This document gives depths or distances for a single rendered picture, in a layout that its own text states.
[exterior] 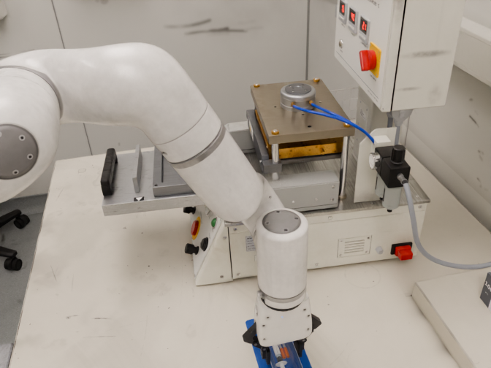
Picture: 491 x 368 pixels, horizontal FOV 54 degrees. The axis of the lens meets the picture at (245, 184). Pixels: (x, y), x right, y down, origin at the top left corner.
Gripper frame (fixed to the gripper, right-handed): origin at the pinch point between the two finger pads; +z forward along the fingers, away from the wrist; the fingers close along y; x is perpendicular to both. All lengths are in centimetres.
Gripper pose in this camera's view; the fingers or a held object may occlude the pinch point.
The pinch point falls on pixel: (282, 349)
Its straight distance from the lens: 99.4
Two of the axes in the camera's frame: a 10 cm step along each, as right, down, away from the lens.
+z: 0.4, 8.3, 5.6
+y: 9.7, -1.6, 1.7
